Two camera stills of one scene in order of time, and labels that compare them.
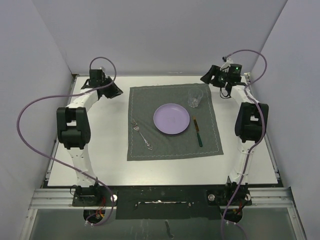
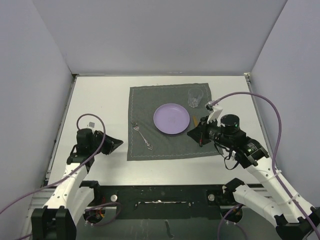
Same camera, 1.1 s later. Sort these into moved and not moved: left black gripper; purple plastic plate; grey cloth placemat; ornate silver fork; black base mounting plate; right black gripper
Moved: left black gripper; right black gripper
Not moved: grey cloth placemat; black base mounting plate; ornate silver fork; purple plastic plate
